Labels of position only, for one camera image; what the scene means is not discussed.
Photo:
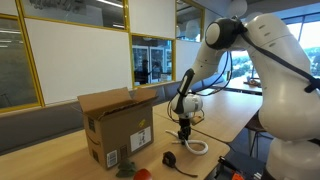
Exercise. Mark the black equipment stand with orange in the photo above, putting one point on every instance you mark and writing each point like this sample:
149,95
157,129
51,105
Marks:
226,166

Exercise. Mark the yellow framed window with doors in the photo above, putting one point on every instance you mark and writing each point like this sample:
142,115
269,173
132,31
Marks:
156,56

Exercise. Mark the brown wooden chair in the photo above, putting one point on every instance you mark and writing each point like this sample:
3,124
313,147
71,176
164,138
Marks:
256,128

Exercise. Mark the green leafy vegetable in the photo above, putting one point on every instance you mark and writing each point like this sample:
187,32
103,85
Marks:
142,175

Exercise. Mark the person behind window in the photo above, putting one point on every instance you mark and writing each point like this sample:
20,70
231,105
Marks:
145,71

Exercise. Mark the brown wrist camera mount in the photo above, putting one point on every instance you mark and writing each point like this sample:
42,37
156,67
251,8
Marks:
197,120

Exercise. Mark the yellow framed glass window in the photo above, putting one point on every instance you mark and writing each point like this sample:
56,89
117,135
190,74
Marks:
186,16
16,66

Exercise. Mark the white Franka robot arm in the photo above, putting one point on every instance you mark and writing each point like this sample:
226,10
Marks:
286,100

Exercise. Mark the large exterior glass window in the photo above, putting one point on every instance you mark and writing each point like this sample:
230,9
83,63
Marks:
308,36

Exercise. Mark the grey upholstered bench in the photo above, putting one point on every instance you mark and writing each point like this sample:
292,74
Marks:
40,130

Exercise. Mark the brown cardboard shipping box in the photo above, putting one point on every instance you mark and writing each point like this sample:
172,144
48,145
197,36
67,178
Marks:
116,140

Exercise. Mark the wide yellow framed transom window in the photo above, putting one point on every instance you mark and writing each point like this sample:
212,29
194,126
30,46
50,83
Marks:
66,13

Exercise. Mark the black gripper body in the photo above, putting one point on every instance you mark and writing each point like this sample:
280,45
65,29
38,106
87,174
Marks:
185,126

